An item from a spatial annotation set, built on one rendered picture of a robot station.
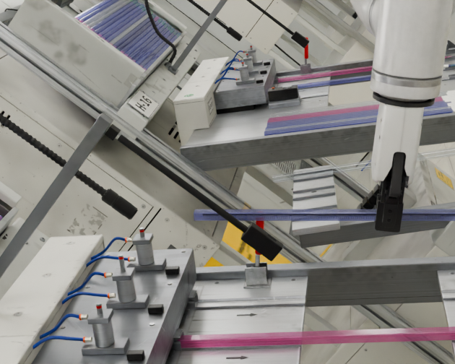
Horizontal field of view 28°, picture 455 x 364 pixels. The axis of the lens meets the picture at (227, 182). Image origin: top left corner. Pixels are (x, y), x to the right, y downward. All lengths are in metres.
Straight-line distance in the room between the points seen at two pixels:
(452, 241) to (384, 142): 0.45
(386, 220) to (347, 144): 0.89
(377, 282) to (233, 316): 0.22
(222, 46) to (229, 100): 6.48
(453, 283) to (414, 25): 0.38
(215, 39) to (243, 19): 3.23
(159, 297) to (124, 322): 0.07
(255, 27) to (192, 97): 3.38
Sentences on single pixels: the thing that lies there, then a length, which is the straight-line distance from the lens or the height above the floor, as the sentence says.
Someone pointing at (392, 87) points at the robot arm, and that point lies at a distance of 1.09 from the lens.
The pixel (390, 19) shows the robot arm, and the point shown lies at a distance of 1.08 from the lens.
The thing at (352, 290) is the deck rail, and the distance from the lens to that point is 1.31.
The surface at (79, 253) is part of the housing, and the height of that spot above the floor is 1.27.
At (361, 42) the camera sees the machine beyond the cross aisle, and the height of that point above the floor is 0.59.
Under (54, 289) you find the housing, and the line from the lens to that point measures 1.17.
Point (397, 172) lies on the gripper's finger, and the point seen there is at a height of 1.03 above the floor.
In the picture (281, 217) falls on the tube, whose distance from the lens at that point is 1.17.
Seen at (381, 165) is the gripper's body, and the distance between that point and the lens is 1.10.
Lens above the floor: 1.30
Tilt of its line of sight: 6 degrees down
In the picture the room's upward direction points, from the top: 54 degrees counter-clockwise
